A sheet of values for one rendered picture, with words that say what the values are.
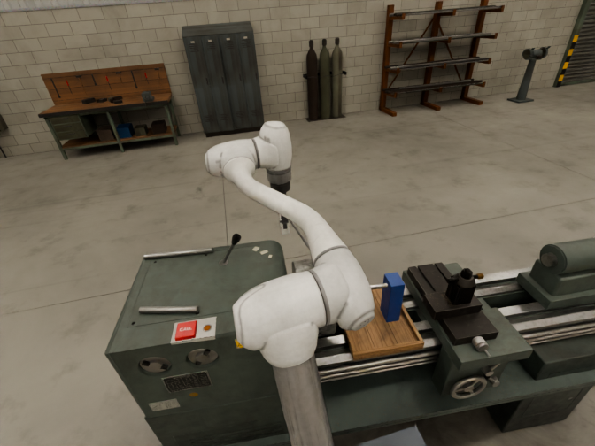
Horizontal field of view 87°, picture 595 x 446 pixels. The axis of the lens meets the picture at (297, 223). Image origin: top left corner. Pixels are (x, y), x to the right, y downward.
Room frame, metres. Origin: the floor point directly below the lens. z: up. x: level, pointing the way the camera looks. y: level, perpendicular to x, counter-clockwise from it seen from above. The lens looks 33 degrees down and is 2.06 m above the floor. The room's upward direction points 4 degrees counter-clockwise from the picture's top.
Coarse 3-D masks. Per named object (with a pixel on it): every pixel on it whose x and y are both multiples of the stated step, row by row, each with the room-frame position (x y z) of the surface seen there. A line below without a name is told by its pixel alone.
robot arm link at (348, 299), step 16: (336, 256) 0.58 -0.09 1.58; (352, 256) 0.59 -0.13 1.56; (320, 272) 0.53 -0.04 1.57; (336, 272) 0.53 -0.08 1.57; (352, 272) 0.54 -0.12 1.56; (320, 288) 0.49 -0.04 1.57; (336, 288) 0.49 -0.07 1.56; (352, 288) 0.50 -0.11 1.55; (368, 288) 0.51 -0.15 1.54; (336, 304) 0.47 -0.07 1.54; (352, 304) 0.46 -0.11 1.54; (368, 304) 0.47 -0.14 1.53; (336, 320) 0.46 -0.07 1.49; (352, 320) 0.44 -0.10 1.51; (368, 320) 0.46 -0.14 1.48
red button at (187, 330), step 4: (196, 320) 0.68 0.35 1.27; (180, 324) 0.67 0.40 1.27; (184, 324) 0.67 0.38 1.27; (188, 324) 0.67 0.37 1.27; (192, 324) 0.67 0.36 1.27; (196, 324) 0.67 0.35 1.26; (180, 328) 0.66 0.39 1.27; (184, 328) 0.66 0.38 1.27; (188, 328) 0.66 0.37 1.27; (192, 328) 0.65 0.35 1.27; (196, 328) 0.66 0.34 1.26; (176, 332) 0.64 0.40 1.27; (180, 332) 0.64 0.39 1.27; (184, 332) 0.64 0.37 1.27; (188, 332) 0.64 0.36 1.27; (192, 332) 0.64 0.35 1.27; (196, 332) 0.65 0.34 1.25; (176, 336) 0.63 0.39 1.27; (180, 336) 0.63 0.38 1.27; (184, 336) 0.63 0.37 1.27; (188, 336) 0.63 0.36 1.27; (192, 336) 0.63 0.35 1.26; (176, 340) 0.62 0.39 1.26; (180, 340) 0.62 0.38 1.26
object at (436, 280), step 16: (416, 272) 1.14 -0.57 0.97; (432, 272) 1.13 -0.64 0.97; (448, 272) 1.12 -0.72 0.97; (432, 288) 1.04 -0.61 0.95; (448, 320) 0.84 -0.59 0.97; (464, 320) 0.83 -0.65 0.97; (480, 320) 0.83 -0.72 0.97; (448, 336) 0.79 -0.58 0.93; (464, 336) 0.76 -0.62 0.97; (496, 336) 0.77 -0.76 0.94
